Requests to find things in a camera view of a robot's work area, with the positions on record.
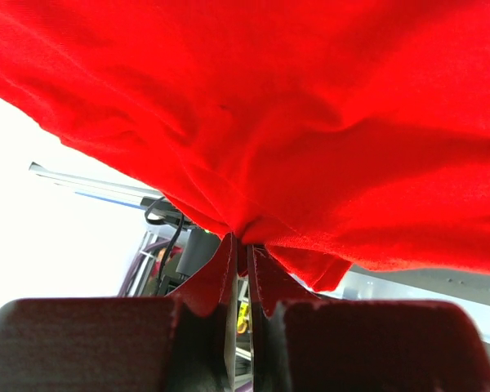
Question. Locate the aluminium front rail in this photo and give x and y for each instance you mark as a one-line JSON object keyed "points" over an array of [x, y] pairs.
{"points": [[96, 188]]}

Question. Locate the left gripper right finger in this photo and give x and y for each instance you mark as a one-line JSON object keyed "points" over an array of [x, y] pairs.
{"points": [[301, 342]]}

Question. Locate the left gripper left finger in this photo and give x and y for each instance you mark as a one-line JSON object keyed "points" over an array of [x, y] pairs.
{"points": [[184, 341]]}

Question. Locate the red t-shirt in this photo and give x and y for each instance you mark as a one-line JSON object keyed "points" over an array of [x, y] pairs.
{"points": [[333, 133]]}

